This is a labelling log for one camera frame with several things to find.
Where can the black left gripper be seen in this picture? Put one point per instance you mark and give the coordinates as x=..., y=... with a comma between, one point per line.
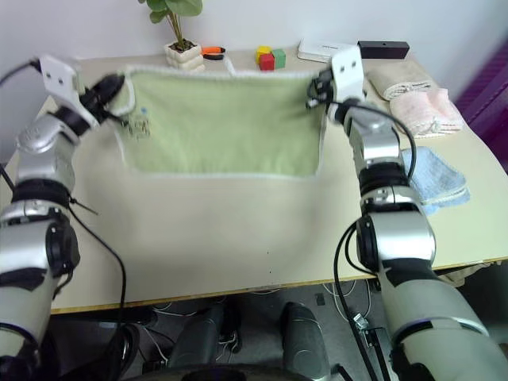
x=95, y=101

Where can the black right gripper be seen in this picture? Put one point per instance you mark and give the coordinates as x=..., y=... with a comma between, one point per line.
x=326, y=86

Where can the light green towel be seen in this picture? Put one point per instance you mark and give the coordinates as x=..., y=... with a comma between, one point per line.
x=222, y=123

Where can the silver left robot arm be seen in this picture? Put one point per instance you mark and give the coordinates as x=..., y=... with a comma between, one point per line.
x=35, y=246

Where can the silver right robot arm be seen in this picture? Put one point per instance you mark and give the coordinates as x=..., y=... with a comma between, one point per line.
x=401, y=238

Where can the beige folded towel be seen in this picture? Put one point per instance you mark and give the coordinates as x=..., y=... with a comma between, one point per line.
x=397, y=71

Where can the pink folded towel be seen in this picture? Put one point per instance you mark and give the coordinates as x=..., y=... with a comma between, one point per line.
x=428, y=113

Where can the light blue folded towel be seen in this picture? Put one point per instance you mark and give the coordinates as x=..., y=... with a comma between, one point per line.
x=436, y=182

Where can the flat white box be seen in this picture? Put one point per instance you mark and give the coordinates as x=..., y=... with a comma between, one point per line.
x=317, y=49

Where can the green wooden block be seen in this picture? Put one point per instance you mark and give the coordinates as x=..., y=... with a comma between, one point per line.
x=279, y=58

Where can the red wooden block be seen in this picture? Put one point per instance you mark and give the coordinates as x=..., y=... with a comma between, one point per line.
x=267, y=62

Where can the yellow wooden block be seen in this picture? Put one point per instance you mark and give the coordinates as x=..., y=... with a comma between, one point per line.
x=262, y=51

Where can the white ribbed plant pot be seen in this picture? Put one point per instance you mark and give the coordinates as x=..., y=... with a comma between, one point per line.
x=184, y=57

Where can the long black box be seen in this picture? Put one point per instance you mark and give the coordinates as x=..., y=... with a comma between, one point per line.
x=383, y=49

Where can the green leafy plant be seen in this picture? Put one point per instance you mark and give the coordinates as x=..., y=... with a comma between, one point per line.
x=174, y=10

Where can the orange black tool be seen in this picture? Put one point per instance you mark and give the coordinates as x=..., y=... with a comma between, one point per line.
x=212, y=51

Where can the purple ribbed panel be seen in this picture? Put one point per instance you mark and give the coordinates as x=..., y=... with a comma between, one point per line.
x=488, y=99

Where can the crumpled beige cloth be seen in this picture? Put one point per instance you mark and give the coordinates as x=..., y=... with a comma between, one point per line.
x=462, y=274

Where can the dark rounded shape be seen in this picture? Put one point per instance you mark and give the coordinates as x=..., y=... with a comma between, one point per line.
x=303, y=337
x=198, y=337

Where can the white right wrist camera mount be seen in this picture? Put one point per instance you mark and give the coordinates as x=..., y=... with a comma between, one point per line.
x=349, y=71

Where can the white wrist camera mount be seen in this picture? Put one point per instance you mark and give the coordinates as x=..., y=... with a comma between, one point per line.
x=349, y=71
x=57, y=75

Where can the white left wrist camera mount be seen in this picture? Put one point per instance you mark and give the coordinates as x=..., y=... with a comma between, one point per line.
x=57, y=75

